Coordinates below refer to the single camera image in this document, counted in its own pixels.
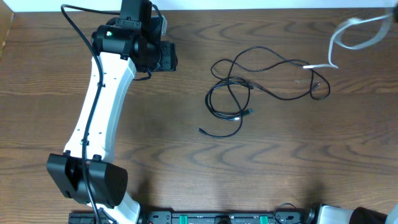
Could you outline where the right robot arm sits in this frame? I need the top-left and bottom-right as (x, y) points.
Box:
(313, 205), (397, 224)

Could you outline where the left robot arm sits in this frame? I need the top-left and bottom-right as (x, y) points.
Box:
(47, 0), (178, 223)

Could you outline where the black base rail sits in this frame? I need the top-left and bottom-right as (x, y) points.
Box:
(68, 203), (315, 224)

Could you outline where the white cable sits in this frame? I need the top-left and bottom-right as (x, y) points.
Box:
(302, 7), (396, 70)

